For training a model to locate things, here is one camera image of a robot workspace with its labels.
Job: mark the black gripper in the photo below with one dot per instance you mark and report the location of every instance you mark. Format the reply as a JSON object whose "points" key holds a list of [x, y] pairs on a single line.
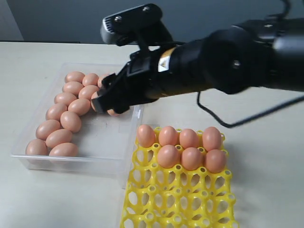
{"points": [[143, 80]]}

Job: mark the brown egg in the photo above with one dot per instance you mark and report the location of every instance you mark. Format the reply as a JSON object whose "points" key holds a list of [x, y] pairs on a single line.
{"points": [[80, 106], [70, 121], [215, 161], [168, 156], [168, 136], [65, 98], [99, 82], [65, 150], [211, 139], [95, 102], [73, 87], [188, 138], [46, 128], [111, 112], [191, 159], [58, 137], [145, 135], [90, 79], [87, 91], [75, 76], [36, 147], [55, 111]]}

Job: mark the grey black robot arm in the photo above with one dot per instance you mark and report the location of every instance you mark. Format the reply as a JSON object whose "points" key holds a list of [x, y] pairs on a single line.
{"points": [[256, 53]]}

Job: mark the clear plastic egg bin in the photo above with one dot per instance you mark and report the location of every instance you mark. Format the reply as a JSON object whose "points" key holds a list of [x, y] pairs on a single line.
{"points": [[105, 143]]}

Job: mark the yellow plastic egg tray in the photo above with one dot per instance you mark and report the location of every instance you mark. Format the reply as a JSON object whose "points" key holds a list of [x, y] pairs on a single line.
{"points": [[157, 197]]}

